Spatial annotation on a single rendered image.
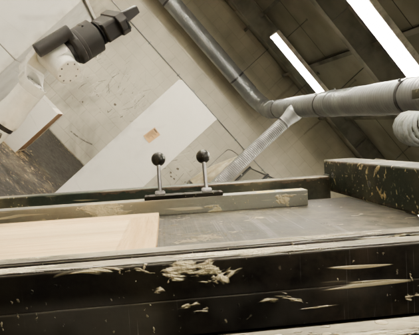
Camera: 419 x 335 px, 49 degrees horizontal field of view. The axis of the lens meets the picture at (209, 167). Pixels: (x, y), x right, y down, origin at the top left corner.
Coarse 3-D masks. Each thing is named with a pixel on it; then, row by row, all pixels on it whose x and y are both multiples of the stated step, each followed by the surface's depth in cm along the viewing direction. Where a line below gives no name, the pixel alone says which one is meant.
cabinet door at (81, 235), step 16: (0, 224) 104; (16, 224) 102; (32, 224) 101; (48, 224) 100; (64, 224) 100; (80, 224) 99; (96, 224) 98; (112, 224) 97; (128, 224) 95; (144, 224) 92; (0, 240) 86; (16, 240) 85; (32, 240) 84; (48, 240) 83; (64, 240) 82; (80, 240) 81; (96, 240) 80; (112, 240) 80; (128, 240) 77; (144, 240) 77; (0, 256) 72; (16, 256) 72; (32, 256) 71
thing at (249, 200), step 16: (240, 192) 121; (256, 192) 119; (272, 192) 118; (288, 192) 118; (304, 192) 118; (16, 208) 115; (32, 208) 113; (48, 208) 112; (64, 208) 113; (80, 208) 113; (96, 208) 114; (112, 208) 114; (128, 208) 114; (144, 208) 115; (160, 208) 115; (176, 208) 116; (192, 208) 116; (208, 208) 116; (224, 208) 117; (240, 208) 117; (256, 208) 118
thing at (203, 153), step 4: (200, 152) 122; (204, 152) 122; (208, 152) 123; (196, 156) 123; (200, 156) 121; (204, 156) 121; (208, 156) 122; (200, 160) 122; (204, 160) 122; (208, 160) 123; (204, 164) 122; (204, 168) 121; (204, 172) 121; (204, 176) 120; (204, 180) 120; (204, 184) 119; (204, 188) 118; (208, 188) 118
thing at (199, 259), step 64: (64, 256) 45; (128, 256) 44; (192, 256) 42; (256, 256) 42; (320, 256) 42; (384, 256) 43; (0, 320) 40; (64, 320) 40; (128, 320) 41; (192, 320) 41; (256, 320) 42; (320, 320) 42
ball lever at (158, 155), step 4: (156, 152) 122; (160, 152) 122; (152, 156) 121; (156, 156) 120; (160, 156) 121; (164, 156) 122; (152, 160) 121; (156, 160) 120; (160, 160) 120; (164, 160) 122; (156, 164) 121; (160, 164) 121; (160, 168) 121; (160, 172) 120; (160, 176) 119; (160, 180) 119; (160, 184) 118; (160, 188) 118; (156, 192) 117; (160, 192) 117; (164, 192) 117
